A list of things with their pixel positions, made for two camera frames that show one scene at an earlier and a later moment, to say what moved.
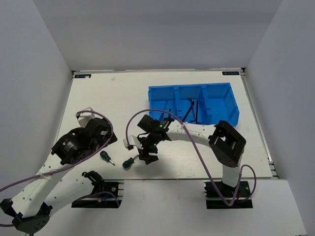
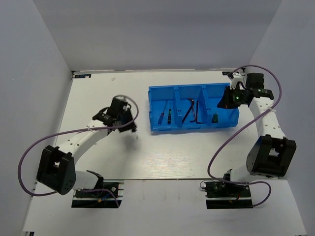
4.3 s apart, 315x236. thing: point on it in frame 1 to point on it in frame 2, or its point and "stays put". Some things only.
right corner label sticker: x=231 y=73 stays put
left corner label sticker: x=82 y=76 stays put
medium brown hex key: x=194 y=120 to x=192 y=105
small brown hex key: x=192 y=102 stays put
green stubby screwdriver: x=128 y=163 to x=215 y=118
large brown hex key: x=197 y=122 stays put
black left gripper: x=113 y=139 to x=128 y=127
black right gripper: x=144 y=154 to x=225 y=102
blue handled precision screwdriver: x=163 y=113 stays put
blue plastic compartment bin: x=204 y=103 stays put
